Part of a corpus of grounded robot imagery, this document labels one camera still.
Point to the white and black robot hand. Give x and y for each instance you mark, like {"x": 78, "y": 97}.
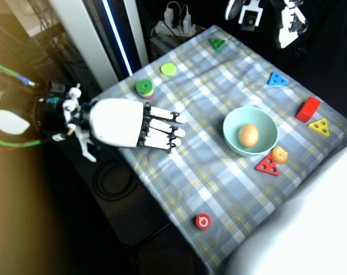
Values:
{"x": 116, "y": 121}
{"x": 289, "y": 27}

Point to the brown egg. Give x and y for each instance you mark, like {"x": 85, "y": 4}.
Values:
{"x": 248, "y": 136}

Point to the pale teal bowl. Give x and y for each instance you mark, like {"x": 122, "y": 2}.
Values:
{"x": 265, "y": 120}

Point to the stack of coloured rings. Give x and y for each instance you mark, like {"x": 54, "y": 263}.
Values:
{"x": 150, "y": 96}

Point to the blue triangle peg block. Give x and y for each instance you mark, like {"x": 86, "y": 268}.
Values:
{"x": 277, "y": 80}

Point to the green triangle peg block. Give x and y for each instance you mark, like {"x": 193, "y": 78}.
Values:
{"x": 217, "y": 43}

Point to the light green round disc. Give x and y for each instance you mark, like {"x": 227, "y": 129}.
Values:
{"x": 168, "y": 69}

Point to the red rectangular block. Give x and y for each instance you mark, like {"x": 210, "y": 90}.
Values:
{"x": 306, "y": 110}

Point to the white column with blue light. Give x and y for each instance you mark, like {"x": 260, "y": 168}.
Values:
{"x": 81, "y": 43}

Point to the white plug-in charger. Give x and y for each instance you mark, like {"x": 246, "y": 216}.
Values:
{"x": 186, "y": 18}
{"x": 169, "y": 14}

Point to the yellow triangle peg block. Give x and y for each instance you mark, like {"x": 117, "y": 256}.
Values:
{"x": 319, "y": 128}

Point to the white power strip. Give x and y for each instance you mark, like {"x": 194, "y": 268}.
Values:
{"x": 167, "y": 29}

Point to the blue and yellow plaid cloth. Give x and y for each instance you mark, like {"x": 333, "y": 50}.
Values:
{"x": 207, "y": 183}

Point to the orange lion toy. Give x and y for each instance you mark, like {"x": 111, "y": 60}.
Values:
{"x": 279, "y": 154}

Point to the red disc with white symbol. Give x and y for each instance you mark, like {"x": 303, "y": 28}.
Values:
{"x": 203, "y": 221}

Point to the red triangle peg block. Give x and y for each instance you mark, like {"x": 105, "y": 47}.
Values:
{"x": 268, "y": 166}

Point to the blurred white robot shell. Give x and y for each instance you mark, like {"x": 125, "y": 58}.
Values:
{"x": 305, "y": 223}

